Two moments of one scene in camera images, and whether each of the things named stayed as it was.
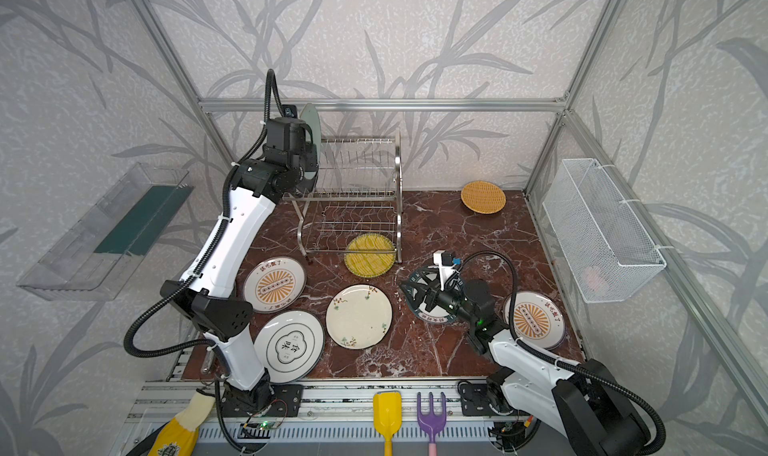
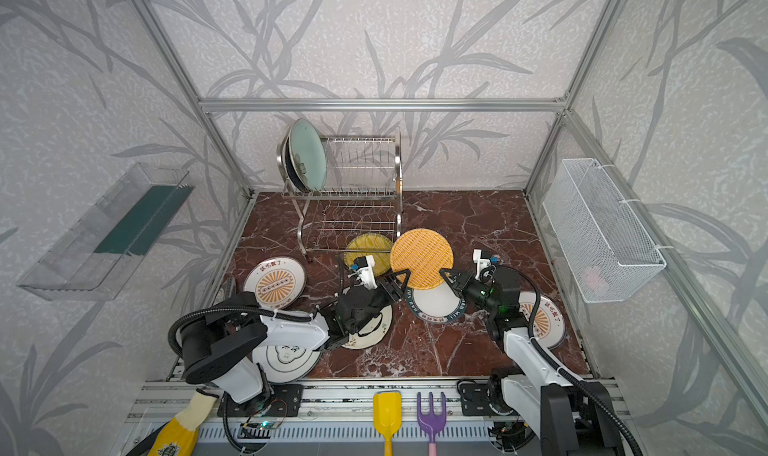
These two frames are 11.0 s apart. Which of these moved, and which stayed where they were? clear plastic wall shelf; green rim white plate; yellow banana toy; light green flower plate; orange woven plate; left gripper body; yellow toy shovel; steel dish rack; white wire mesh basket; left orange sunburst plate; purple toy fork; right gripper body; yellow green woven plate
Moved: orange woven plate; light green flower plate; left gripper body; right gripper body
Stayed: green rim white plate; steel dish rack; left orange sunburst plate; yellow toy shovel; clear plastic wall shelf; white wire mesh basket; yellow banana toy; yellow green woven plate; purple toy fork
